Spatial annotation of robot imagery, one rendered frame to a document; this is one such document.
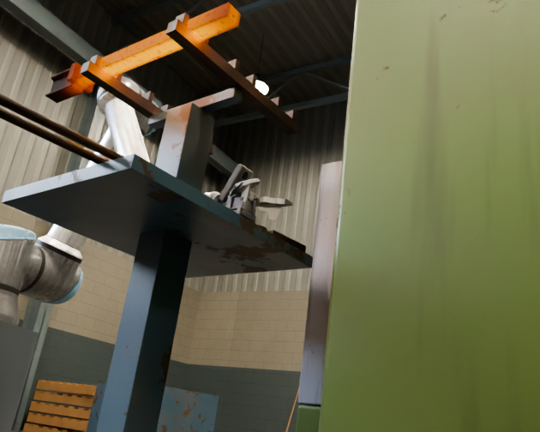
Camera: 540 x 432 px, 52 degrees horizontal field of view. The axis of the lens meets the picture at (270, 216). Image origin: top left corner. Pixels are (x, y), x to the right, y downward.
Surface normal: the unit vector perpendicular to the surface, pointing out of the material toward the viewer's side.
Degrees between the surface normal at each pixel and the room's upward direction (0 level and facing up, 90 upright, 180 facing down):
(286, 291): 90
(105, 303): 90
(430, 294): 90
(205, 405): 90
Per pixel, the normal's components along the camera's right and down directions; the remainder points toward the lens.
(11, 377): 0.98, 0.05
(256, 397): -0.50, -0.37
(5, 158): 0.85, -0.08
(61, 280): 0.82, 0.27
